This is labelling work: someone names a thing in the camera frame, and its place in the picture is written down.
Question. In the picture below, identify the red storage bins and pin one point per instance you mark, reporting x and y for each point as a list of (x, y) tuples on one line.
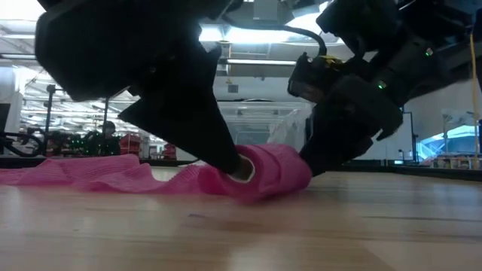
[(130, 145), (170, 151)]

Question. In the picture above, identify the black monitor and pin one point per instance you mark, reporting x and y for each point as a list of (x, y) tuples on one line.
[(4, 116)]

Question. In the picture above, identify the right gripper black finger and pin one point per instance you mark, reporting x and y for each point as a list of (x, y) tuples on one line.
[(331, 143), (363, 148)]

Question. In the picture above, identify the shelf with small items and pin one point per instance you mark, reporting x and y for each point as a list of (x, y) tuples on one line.
[(452, 162)]

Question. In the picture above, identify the pink elastic bandage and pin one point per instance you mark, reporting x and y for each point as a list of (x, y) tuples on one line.
[(278, 169)]

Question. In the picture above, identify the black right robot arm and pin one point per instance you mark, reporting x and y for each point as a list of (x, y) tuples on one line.
[(414, 22)]

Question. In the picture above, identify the black robot rig frame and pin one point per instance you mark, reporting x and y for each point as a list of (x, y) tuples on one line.
[(49, 113)]

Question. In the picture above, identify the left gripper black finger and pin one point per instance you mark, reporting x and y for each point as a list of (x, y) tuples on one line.
[(207, 101), (169, 116)]

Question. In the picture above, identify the white whiteboard on stand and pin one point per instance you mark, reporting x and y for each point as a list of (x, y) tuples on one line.
[(395, 150)]

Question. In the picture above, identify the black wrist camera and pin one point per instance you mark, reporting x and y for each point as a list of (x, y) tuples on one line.
[(312, 75)]

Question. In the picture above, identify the black aluminium table frame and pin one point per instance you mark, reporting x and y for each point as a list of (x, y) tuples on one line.
[(433, 173)]

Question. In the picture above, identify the clear plastic storage box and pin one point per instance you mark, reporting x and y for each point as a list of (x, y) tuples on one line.
[(256, 120)]

